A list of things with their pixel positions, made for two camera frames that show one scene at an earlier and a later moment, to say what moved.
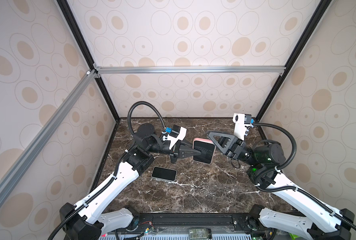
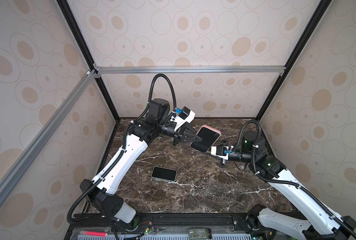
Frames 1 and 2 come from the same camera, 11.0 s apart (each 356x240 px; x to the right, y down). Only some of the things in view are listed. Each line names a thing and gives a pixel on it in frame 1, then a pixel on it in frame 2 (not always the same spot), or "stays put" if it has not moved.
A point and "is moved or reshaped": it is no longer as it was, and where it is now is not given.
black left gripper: (178, 148) to (178, 134)
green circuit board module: (200, 234) stays put
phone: (207, 148) is moved or reshaped
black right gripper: (240, 150) to (225, 144)
